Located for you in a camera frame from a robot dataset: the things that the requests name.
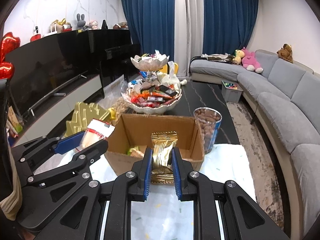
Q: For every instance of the gold lid candy jar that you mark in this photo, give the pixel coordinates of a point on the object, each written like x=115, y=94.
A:
x=84, y=113

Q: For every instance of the clear nut canister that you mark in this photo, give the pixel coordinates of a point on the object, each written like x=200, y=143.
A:
x=210, y=121

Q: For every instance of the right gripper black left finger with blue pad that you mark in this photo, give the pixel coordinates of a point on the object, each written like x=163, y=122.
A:
x=102, y=210

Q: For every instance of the pink plush toy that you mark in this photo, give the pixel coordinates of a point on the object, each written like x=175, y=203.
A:
x=250, y=63

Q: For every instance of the clear bag pale biscuit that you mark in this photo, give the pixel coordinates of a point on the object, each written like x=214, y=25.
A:
x=96, y=130

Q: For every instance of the grey toy bin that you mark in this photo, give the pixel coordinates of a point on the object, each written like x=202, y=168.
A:
x=231, y=91

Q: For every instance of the black television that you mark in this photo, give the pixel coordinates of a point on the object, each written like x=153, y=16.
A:
x=42, y=66

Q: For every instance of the brown plush toy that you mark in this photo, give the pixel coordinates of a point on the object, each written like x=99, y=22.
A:
x=285, y=53

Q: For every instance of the blue curtain right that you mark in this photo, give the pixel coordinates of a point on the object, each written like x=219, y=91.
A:
x=228, y=25

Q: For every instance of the yellow plush toy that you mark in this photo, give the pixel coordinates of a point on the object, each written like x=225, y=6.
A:
x=239, y=54

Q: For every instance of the blue curtain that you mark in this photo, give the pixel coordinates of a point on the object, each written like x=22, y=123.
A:
x=151, y=24
x=228, y=25

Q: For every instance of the white sheer curtain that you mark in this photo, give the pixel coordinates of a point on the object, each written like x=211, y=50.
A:
x=188, y=39

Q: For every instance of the white tiered snack stand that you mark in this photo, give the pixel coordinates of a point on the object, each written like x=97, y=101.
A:
x=157, y=89

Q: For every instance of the peanut bag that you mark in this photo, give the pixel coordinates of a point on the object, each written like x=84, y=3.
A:
x=112, y=99

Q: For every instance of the light patterned table cloth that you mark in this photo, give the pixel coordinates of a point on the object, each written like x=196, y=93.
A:
x=163, y=216

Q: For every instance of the gold orange snack packet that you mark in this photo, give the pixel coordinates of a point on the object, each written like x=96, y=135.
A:
x=137, y=153

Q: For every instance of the white tv cabinet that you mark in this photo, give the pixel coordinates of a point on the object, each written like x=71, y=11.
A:
x=46, y=117

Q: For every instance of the small gold candy packet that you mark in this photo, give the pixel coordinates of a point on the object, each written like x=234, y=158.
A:
x=163, y=143

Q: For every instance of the blue curtain left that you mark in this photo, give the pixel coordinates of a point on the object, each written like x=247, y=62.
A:
x=151, y=24

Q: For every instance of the grey knitted bunny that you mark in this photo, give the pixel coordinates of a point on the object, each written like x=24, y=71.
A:
x=81, y=23

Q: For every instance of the grey sectional sofa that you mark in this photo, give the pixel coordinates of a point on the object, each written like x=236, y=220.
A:
x=285, y=100

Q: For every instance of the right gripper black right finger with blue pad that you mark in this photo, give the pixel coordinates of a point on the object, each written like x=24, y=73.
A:
x=207, y=199

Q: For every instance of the brown cardboard box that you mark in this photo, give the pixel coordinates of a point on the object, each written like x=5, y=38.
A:
x=142, y=130

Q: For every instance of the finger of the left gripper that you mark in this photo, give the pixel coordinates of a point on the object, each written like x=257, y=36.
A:
x=31, y=155
x=66, y=176

